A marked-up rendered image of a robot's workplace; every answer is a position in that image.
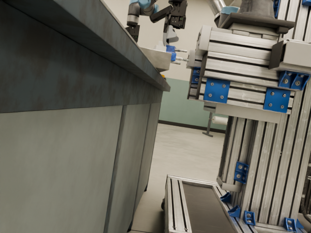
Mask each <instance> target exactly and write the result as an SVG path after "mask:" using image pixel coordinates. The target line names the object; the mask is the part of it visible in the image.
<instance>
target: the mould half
mask: <svg viewBox="0 0 311 233"><path fill-rule="evenodd" d="M140 48H141V49H142V51H143V52H144V53H145V55H146V56H147V57H148V58H149V60H150V61H151V62H152V63H153V65H154V66H155V67H156V69H157V70H158V71H159V72H164V71H167V70H169V67H170V61H171V55H172V53H169V52H163V51H158V50H154V49H148V48H143V47H140Z"/></svg>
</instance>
